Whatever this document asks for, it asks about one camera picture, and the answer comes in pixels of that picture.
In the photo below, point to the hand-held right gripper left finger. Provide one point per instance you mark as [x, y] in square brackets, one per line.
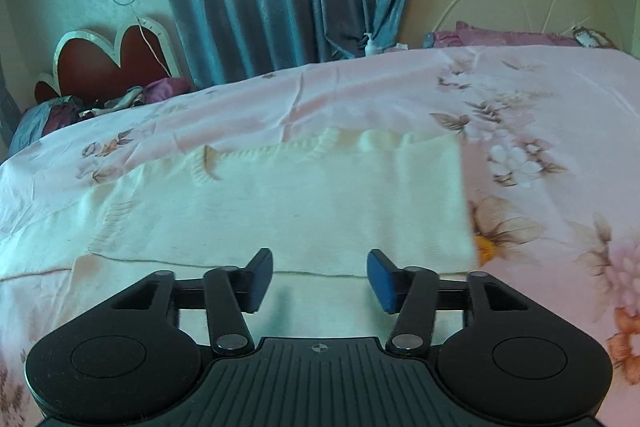
[258, 279]

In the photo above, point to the red heart-shaped headboard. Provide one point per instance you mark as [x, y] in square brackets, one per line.
[105, 62]

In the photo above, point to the pile of dark clothes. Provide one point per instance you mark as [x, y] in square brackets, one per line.
[95, 104]

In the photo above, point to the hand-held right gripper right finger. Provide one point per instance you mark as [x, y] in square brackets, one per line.
[381, 279]

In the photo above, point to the purple pillow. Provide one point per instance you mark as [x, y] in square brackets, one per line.
[505, 38]

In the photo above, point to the cream knitted sweater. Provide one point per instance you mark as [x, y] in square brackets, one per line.
[300, 212]

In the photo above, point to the pink floral bed sheet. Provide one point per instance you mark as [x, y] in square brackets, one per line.
[525, 147]

